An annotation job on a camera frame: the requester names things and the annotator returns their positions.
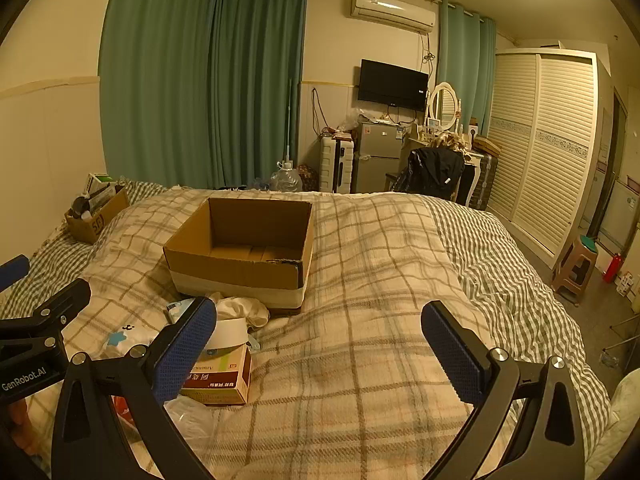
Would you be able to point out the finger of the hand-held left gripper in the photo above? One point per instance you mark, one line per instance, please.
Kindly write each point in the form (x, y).
(52, 306)
(12, 271)

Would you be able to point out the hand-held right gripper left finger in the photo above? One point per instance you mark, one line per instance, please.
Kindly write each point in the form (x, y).
(187, 350)

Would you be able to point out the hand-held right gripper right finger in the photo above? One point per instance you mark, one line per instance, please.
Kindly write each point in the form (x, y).
(452, 355)

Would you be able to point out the white cup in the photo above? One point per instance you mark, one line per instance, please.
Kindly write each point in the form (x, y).
(227, 334)

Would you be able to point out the red white medicine box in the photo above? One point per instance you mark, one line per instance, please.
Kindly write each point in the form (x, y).
(225, 380)

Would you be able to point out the large cardboard box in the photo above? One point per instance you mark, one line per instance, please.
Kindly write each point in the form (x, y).
(235, 272)

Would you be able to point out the person's left hand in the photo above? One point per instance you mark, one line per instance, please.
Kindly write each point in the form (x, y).
(22, 425)

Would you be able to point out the light blue packet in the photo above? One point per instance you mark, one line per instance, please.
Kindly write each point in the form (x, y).
(177, 308)

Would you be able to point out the white pouch with blue star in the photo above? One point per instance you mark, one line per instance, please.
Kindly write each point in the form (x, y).
(122, 338)

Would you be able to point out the red packet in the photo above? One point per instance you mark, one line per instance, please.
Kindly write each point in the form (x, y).
(120, 406)

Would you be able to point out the small brown cardboard box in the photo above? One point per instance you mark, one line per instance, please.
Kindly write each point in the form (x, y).
(95, 227)

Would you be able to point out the black round container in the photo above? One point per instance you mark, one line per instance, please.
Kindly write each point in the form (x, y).
(80, 206)

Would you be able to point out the green checked bedsheet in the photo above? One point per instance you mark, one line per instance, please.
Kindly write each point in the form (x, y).
(500, 270)

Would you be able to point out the beige plaid blanket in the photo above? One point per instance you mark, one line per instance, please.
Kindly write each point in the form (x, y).
(350, 310)

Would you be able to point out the green white carton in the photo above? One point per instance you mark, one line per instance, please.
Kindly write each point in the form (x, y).
(99, 181)

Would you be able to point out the brown plastic stool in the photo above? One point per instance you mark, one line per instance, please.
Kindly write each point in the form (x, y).
(575, 267)

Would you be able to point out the metal drying rack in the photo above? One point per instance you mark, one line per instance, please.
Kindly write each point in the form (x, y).
(622, 340)

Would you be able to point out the dark suitcase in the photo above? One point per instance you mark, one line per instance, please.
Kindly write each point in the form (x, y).
(486, 180)

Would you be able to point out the white fluffy cloth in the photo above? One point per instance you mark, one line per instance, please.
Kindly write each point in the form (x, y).
(622, 410)

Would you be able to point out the red fire extinguisher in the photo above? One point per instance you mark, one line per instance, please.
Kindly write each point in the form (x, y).
(613, 269)

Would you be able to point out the black jacket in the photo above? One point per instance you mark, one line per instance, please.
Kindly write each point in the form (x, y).
(430, 172)

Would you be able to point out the white floor boxes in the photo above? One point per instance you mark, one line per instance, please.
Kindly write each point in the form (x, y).
(627, 284)

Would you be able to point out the large clear water bottle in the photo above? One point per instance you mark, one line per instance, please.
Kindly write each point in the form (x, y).
(286, 179)

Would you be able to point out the white dressing table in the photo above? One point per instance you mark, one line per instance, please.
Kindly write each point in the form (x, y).
(475, 157)

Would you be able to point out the grey small fridge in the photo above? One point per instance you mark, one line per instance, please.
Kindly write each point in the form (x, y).
(377, 160)

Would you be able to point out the patterned bag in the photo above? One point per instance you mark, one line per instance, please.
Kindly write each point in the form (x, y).
(310, 177)

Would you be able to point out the brown wooden box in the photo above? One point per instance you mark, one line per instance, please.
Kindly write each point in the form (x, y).
(487, 145)

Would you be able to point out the brown fluffy item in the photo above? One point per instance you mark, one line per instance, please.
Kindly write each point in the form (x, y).
(450, 141)

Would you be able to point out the white louvred wardrobe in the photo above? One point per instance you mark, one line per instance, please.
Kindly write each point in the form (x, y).
(545, 150)

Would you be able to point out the white suitcase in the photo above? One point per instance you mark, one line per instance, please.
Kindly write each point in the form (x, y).
(330, 165)

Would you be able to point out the wide green curtain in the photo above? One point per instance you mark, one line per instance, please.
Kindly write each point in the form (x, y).
(155, 75)

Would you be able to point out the oval white vanity mirror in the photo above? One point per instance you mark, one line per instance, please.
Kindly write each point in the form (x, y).
(444, 105)

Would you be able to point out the white pole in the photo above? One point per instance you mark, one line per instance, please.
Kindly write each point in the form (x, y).
(289, 120)

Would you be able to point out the door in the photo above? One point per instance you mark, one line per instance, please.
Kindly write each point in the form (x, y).
(617, 160)

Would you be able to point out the crumpled plastic bag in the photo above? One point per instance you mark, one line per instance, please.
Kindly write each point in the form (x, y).
(357, 117)

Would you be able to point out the green pleated curtain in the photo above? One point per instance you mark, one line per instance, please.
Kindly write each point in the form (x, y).
(257, 85)

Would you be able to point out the narrow light green curtain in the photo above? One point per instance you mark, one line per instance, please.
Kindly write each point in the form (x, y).
(465, 60)

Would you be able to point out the white air conditioner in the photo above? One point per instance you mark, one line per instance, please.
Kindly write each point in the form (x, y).
(392, 10)

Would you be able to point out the black wall television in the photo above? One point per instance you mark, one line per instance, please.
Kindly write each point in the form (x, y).
(392, 84)

